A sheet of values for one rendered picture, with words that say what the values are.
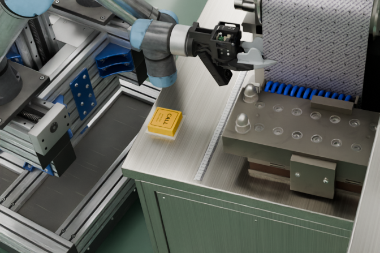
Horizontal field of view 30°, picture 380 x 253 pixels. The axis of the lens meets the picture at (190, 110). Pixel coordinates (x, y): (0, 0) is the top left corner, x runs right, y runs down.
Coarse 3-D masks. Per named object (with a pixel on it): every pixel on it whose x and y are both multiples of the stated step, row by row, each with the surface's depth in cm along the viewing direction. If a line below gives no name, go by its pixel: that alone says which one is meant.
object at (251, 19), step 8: (248, 0) 168; (248, 8) 169; (256, 8) 167; (248, 16) 172; (256, 16) 168; (248, 24) 171; (256, 24) 170; (248, 32) 173; (256, 32) 172; (256, 72) 184; (256, 80) 186
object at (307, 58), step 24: (264, 24) 159; (264, 48) 165; (288, 48) 162; (312, 48) 160; (336, 48) 157; (360, 48) 155; (264, 72) 171; (288, 72) 168; (312, 72) 165; (336, 72) 162; (360, 72) 160; (360, 96) 165
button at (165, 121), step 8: (160, 112) 183; (168, 112) 183; (176, 112) 183; (152, 120) 182; (160, 120) 181; (168, 120) 181; (176, 120) 181; (152, 128) 181; (160, 128) 180; (168, 128) 179; (176, 128) 181
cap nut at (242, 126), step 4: (240, 116) 159; (244, 116) 159; (236, 120) 161; (240, 120) 159; (244, 120) 159; (248, 120) 162; (236, 124) 161; (240, 124) 160; (244, 124) 160; (248, 124) 161; (236, 128) 162; (240, 128) 161; (244, 128) 161; (248, 128) 162; (240, 132) 162; (244, 132) 161
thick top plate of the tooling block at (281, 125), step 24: (240, 96) 170; (264, 96) 169; (288, 96) 168; (264, 120) 164; (288, 120) 163; (312, 120) 162; (336, 120) 162; (360, 120) 161; (240, 144) 162; (264, 144) 159; (288, 144) 158; (312, 144) 157; (336, 144) 158; (360, 144) 156; (360, 168) 153
